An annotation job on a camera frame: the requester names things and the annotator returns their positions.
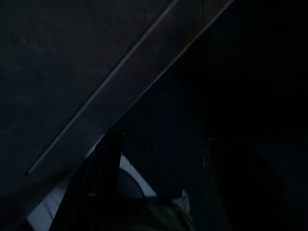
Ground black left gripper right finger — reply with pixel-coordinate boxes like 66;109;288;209
204;138;298;231

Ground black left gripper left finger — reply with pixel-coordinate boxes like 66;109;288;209
51;131;125;231

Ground grey cabinet drawer front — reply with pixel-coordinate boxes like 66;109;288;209
24;0;235;178
0;0;179;193

